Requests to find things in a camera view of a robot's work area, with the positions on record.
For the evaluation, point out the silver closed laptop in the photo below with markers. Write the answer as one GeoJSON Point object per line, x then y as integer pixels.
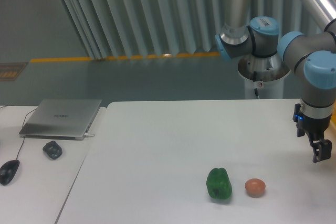
{"type": "Point", "coordinates": [61, 119]}

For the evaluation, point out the black power adapter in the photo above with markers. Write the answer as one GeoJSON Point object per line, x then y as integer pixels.
{"type": "Point", "coordinates": [53, 150]}

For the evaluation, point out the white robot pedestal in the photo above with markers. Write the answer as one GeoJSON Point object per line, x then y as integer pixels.
{"type": "Point", "coordinates": [263, 77]}

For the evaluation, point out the brown egg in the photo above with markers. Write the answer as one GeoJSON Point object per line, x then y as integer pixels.
{"type": "Point", "coordinates": [255, 187]}

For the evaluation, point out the green bell pepper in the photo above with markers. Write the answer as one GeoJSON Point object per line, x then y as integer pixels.
{"type": "Point", "coordinates": [218, 184]}

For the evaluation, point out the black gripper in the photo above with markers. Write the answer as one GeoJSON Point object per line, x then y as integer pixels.
{"type": "Point", "coordinates": [314, 128]}

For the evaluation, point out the black computer mouse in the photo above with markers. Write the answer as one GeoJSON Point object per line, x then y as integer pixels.
{"type": "Point", "coordinates": [8, 171]}

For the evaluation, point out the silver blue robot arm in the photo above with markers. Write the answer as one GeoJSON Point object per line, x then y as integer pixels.
{"type": "Point", "coordinates": [266, 56]}

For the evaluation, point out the grey pleated curtain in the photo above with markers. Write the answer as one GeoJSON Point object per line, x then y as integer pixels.
{"type": "Point", "coordinates": [142, 28]}

